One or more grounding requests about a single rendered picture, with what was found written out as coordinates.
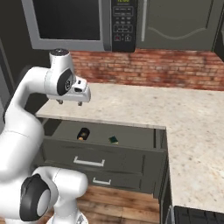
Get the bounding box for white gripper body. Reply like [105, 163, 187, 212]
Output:
[48, 84, 92, 104]

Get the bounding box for open dark grey drawer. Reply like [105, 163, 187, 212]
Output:
[31, 117, 168, 183]

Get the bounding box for dark grey tall cupboard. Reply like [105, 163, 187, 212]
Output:
[0, 0, 51, 130]

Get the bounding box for grey microwave oven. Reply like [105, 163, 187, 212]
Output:
[21, 0, 138, 53]

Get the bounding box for dark grey lower drawer front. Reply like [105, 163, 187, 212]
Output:
[83, 171, 156, 195]

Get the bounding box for dark grey base cabinet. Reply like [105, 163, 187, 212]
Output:
[157, 128, 176, 224]

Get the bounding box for black hob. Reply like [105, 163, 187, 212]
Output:
[173, 206, 224, 224]

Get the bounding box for small silver drawer handle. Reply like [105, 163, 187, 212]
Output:
[92, 177, 112, 186]

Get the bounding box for silver cupboard door handle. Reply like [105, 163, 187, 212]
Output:
[141, 0, 147, 43]

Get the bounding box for grey wall cupboard door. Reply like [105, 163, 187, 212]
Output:
[136, 0, 224, 52]

